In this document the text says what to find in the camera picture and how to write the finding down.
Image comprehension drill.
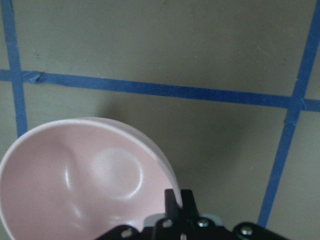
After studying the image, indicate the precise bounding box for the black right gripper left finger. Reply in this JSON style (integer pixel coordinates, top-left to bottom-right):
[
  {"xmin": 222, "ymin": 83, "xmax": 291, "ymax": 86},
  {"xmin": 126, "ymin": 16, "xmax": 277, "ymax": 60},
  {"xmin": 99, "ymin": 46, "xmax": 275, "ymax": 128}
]
[{"xmin": 164, "ymin": 189, "xmax": 181, "ymax": 225}]

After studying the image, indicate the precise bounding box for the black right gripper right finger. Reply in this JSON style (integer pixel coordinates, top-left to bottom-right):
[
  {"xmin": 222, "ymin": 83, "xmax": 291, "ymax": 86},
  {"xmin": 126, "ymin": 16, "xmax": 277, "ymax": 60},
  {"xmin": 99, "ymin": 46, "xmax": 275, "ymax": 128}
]
[{"xmin": 180, "ymin": 189, "xmax": 199, "ymax": 221}]

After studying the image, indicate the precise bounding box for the pink bowl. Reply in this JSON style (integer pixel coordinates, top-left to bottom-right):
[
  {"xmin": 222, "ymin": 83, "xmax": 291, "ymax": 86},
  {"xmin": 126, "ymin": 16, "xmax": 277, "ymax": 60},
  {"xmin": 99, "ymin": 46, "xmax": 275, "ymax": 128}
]
[{"xmin": 0, "ymin": 117, "xmax": 182, "ymax": 240}]

